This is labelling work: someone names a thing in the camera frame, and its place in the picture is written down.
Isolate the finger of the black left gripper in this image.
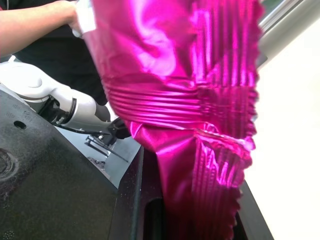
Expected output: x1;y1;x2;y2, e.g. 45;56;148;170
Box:
84;136;130;164

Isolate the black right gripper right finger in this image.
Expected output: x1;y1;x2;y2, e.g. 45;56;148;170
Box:
231;179;275;240

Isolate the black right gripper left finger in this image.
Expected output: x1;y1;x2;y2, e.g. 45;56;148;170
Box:
0;89;166;240

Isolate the magenta foil snack bag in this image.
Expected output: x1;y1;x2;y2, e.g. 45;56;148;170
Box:
81;0;266;240

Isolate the person's bare hand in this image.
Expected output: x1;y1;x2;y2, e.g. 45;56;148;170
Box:
63;0;85;39

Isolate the person's black shirt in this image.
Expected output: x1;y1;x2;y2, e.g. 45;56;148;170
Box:
13;24;109;107

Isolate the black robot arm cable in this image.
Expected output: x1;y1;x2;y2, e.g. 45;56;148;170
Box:
55;121;111;136

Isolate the silver metal frame rail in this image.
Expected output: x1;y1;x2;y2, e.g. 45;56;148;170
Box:
257;0;320;59

